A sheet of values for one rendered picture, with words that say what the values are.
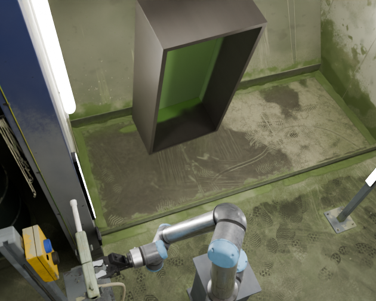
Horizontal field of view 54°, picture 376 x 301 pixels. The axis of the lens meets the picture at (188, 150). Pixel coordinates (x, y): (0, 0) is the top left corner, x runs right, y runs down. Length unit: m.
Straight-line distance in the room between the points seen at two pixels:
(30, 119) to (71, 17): 1.94
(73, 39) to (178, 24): 1.64
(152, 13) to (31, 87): 0.78
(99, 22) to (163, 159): 1.30
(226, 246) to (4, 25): 1.04
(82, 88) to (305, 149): 2.13
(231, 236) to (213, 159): 1.99
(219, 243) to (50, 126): 0.83
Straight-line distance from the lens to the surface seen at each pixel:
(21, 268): 1.51
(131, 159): 3.34
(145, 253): 1.78
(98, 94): 3.50
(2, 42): 1.35
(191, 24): 1.96
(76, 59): 3.45
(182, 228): 1.76
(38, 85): 1.47
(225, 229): 1.44
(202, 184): 3.21
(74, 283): 2.12
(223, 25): 2.00
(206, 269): 2.27
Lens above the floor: 2.78
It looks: 54 degrees down
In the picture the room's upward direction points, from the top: 6 degrees clockwise
